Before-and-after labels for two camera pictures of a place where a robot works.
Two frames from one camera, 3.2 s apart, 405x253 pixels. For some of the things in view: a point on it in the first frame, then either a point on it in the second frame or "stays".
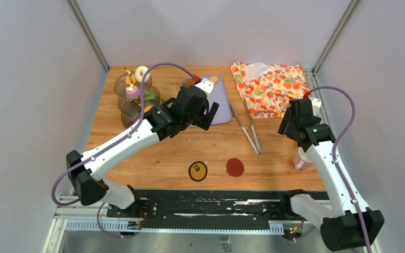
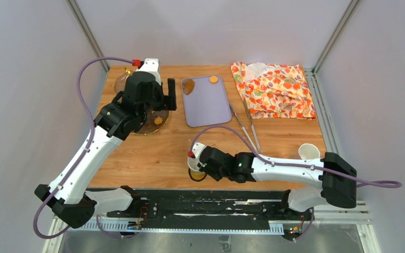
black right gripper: [285, 124] to [203, 168]
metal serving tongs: [257, 151] stays
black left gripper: [205, 120] to [166, 102]
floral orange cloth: [267, 89] stays
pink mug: [304, 159] stays
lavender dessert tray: [219, 95] stays
